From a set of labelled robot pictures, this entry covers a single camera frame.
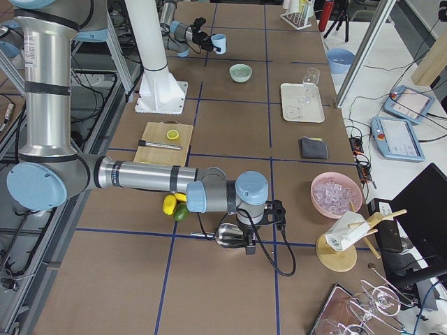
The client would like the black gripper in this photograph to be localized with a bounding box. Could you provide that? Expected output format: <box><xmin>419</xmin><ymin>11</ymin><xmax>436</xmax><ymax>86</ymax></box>
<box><xmin>236</xmin><ymin>207</ymin><xmax>264</xmax><ymax>255</ymax></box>
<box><xmin>191</xmin><ymin>17</ymin><xmax>224</xmax><ymax>54</ymax></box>

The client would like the light blue plastic cup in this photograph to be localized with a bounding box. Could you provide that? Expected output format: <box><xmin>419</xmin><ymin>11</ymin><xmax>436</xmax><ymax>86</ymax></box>
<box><xmin>212</xmin><ymin>34</ymin><xmax>226</xmax><ymax>54</ymax></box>

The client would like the green ceramic bowl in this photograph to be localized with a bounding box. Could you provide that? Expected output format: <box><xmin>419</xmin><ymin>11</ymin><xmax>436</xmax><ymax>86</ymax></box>
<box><xmin>229</xmin><ymin>64</ymin><xmax>253</xmax><ymax>83</ymax></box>

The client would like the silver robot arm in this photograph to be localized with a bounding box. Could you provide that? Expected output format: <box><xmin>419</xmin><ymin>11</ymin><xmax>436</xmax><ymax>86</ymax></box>
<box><xmin>159</xmin><ymin>1</ymin><xmax>227</xmax><ymax>57</ymax></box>
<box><xmin>6</xmin><ymin>1</ymin><xmax>273</xmax><ymax>250</ymax></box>

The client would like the steel ice scoop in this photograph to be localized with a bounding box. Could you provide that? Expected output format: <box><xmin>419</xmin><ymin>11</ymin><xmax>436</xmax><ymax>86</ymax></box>
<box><xmin>190</xmin><ymin>223</ymin><xmax>249</xmax><ymax>249</ymax></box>

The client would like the pink bowl with ice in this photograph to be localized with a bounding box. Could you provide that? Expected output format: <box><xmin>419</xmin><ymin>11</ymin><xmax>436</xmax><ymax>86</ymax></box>
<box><xmin>310</xmin><ymin>172</ymin><xmax>363</xmax><ymax>218</ymax></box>

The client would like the blue bowl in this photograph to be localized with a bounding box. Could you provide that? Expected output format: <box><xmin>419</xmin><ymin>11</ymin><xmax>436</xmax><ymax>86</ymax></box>
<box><xmin>326</xmin><ymin>48</ymin><xmax>356</xmax><ymax>74</ymax></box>

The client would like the green lime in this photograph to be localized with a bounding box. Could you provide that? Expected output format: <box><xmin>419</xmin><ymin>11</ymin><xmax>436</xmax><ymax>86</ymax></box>
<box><xmin>173</xmin><ymin>202</ymin><xmax>189</xmax><ymax>222</ymax></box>

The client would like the yellow lemon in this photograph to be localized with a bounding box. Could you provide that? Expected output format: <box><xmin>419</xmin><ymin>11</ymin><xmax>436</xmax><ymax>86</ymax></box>
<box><xmin>174</xmin><ymin>193</ymin><xmax>186</xmax><ymax>202</ymax></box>
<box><xmin>162</xmin><ymin>194</ymin><xmax>177</xmax><ymax>216</ymax></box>

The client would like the wooden stand with carton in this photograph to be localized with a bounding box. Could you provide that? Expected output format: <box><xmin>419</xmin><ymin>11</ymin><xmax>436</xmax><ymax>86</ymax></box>
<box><xmin>316</xmin><ymin>209</ymin><xmax>407</xmax><ymax>272</ymax></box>

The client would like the white cup rack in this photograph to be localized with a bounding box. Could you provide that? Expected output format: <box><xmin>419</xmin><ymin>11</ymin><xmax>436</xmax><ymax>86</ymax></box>
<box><xmin>280</xmin><ymin>0</ymin><xmax>314</xmax><ymax>30</ymax></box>

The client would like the half lemon slice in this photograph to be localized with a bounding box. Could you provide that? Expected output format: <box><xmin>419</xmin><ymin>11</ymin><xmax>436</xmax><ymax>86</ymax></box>
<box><xmin>166</xmin><ymin>129</ymin><xmax>180</xmax><ymax>141</ymax></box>

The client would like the clear wine glass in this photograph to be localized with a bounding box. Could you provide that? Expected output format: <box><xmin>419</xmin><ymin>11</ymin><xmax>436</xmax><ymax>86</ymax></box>
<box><xmin>298</xmin><ymin>67</ymin><xmax>320</xmax><ymax>105</ymax></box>

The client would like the cream bear tray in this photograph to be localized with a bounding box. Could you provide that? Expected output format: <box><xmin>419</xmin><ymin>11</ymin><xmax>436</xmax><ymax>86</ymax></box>
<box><xmin>280</xmin><ymin>83</ymin><xmax>325</xmax><ymax>124</ymax></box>

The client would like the wooden cutting board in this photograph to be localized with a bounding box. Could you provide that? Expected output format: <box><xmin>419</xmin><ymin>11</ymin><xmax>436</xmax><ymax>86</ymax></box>
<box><xmin>133</xmin><ymin>122</ymin><xmax>193</xmax><ymax>166</ymax></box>

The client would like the red bottle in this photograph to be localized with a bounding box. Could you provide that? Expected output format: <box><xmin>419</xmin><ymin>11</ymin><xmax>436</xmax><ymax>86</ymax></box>
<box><xmin>318</xmin><ymin>0</ymin><xmax>334</xmax><ymax>32</ymax></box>

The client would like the black tripod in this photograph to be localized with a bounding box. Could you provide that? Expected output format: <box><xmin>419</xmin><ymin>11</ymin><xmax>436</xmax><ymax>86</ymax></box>
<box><xmin>323</xmin><ymin>9</ymin><xmax>349</xmax><ymax>43</ymax></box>

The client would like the glass rack with glasses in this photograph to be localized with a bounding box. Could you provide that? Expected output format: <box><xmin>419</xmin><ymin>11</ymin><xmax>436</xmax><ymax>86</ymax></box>
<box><xmin>308</xmin><ymin>263</ymin><xmax>415</xmax><ymax>334</ymax></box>

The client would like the near teach pendant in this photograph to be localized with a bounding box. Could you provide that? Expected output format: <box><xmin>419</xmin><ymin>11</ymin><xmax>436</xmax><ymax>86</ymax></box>
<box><xmin>371</xmin><ymin>117</ymin><xmax>425</xmax><ymax>162</ymax></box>

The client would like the teach pendant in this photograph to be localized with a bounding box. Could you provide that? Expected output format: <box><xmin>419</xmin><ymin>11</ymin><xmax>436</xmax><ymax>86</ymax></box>
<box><xmin>383</xmin><ymin>85</ymin><xmax>434</xmax><ymax>124</ymax></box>
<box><xmin>371</xmin><ymin>117</ymin><xmax>425</xmax><ymax>162</ymax></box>

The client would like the far teach pendant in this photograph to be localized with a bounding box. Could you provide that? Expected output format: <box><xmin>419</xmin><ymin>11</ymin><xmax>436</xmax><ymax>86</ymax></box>
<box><xmin>383</xmin><ymin>85</ymin><xmax>434</xmax><ymax>124</ymax></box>

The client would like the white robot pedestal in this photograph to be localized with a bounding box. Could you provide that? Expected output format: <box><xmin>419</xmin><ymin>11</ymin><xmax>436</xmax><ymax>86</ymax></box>
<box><xmin>125</xmin><ymin>0</ymin><xmax>187</xmax><ymax>115</ymax></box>

